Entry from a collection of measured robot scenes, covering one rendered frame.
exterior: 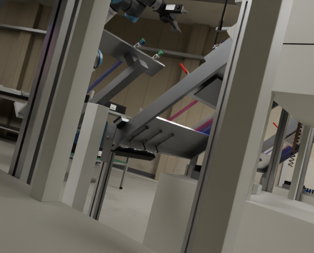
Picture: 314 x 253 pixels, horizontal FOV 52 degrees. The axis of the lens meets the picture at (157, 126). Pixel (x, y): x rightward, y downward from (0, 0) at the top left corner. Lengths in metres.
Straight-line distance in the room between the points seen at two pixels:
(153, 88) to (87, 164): 5.37
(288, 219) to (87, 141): 0.71
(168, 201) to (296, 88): 0.62
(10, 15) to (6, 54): 0.97
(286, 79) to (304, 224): 0.46
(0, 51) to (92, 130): 7.60
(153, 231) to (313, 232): 0.58
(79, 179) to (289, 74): 0.80
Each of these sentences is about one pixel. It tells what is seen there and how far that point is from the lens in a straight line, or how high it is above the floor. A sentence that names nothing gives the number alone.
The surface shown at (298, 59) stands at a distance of 1.17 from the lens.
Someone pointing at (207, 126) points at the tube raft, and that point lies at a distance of 1.82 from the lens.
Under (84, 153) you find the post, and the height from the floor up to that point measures 0.63.
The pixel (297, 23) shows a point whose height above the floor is 1.24.
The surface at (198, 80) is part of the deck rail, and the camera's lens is 1.29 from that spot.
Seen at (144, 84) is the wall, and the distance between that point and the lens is 6.56.
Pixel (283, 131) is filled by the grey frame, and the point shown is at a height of 0.96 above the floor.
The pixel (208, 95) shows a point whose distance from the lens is 1.40.
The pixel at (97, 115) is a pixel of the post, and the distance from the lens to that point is 1.17.
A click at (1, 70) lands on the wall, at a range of 8.54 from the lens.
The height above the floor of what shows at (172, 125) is 0.83.
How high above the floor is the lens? 0.74
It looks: 2 degrees up
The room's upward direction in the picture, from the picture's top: 14 degrees clockwise
